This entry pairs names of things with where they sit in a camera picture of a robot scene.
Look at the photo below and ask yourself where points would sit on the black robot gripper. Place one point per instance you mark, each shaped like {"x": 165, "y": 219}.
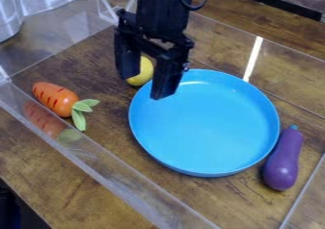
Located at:
{"x": 159, "y": 19}

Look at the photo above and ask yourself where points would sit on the orange toy carrot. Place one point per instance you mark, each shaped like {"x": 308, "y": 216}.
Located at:
{"x": 64, "y": 103}

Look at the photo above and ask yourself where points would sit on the blue round tray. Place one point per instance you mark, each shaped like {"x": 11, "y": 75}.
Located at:
{"x": 213, "y": 129}

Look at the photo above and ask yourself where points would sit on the yellow toy lemon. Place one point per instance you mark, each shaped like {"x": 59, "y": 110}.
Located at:
{"x": 146, "y": 73}

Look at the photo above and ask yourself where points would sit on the purple toy eggplant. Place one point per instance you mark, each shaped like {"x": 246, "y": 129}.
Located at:
{"x": 281, "y": 167}

